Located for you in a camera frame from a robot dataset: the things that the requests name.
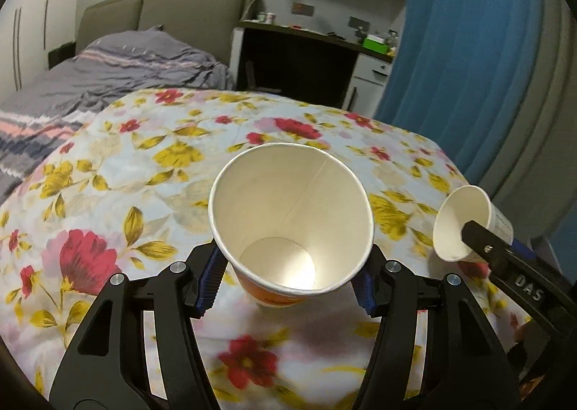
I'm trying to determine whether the green box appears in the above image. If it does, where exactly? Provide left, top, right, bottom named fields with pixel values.
left=362, top=35, right=388, bottom=54

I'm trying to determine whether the white drawer cabinet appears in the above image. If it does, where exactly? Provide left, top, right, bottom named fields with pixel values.
left=342, top=54, right=392, bottom=118

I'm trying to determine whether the floral bed sheet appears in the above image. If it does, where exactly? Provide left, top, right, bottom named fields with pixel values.
left=0, top=87, right=533, bottom=410

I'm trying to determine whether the white cup on desk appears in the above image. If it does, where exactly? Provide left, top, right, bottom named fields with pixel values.
left=265, top=13, right=276, bottom=24

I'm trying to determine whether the blue and grey curtain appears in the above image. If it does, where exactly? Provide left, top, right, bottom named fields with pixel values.
left=376, top=0, right=576, bottom=251

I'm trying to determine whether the white wardrobe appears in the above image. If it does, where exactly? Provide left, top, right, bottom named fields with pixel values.
left=1, top=0, right=77, bottom=98

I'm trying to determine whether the orange white paper cup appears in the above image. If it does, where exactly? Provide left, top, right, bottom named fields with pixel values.
left=207, top=143, right=375, bottom=308

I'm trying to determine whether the dark desk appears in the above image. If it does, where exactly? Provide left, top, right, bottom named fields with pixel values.
left=230, top=21, right=393, bottom=110

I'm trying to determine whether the grey padded headboard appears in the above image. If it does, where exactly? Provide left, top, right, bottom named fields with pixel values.
left=75, top=0, right=255, bottom=64

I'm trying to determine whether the grey striped blanket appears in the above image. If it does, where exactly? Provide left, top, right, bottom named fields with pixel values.
left=1, top=28, right=233, bottom=199

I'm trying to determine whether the grid pattern paper cup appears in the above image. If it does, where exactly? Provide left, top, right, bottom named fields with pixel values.
left=432, top=184, right=516, bottom=263

